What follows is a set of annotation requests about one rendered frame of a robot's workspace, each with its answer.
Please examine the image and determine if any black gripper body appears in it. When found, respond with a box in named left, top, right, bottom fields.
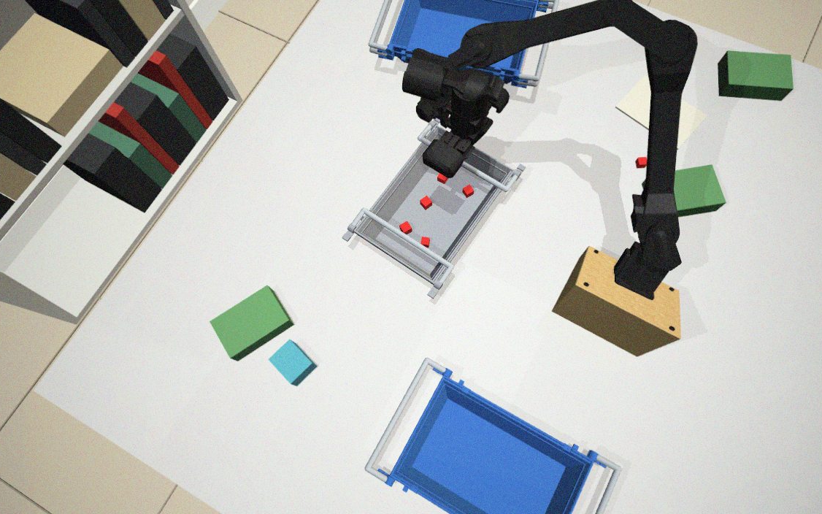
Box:
left=423, top=88, right=510, bottom=178

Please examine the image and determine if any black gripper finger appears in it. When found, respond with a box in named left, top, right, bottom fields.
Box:
left=471, top=118, right=493, bottom=146
left=439, top=131, right=475, bottom=159

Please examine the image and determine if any teal block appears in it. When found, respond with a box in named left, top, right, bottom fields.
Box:
left=269, top=340, right=317, bottom=386

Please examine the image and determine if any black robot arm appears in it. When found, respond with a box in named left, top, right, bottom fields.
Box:
left=402, top=0, right=698, bottom=300

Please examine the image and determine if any cream flat rectangular panel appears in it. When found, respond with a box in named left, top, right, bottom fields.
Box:
left=615, top=75, right=707, bottom=149

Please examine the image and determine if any green rectangular block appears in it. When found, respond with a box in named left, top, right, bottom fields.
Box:
left=718, top=50, right=794, bottom=101
left=210, top=285, right=294, bottom=361
left=674, top=164, right=726, bottom=217

